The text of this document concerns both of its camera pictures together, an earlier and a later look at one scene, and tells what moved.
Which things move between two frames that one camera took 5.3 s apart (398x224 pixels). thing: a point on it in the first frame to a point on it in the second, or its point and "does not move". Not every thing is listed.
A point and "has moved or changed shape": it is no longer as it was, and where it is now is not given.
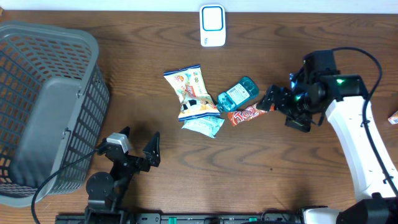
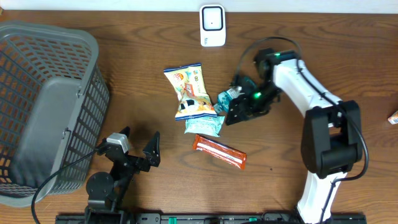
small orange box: [393, 119] does not move
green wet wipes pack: [209, 126] does not move
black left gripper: [144, 165] does not move
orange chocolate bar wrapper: [236, 117] has moved or changed shape
